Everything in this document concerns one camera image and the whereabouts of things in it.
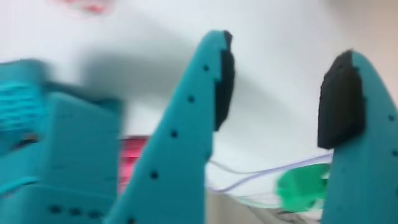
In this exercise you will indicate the red white cube piece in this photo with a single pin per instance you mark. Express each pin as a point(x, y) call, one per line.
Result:
point(93, 7)

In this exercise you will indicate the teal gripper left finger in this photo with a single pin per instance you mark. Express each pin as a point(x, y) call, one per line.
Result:
point(174, 155)

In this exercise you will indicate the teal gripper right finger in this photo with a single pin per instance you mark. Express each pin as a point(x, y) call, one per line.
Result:
point(370, 174)

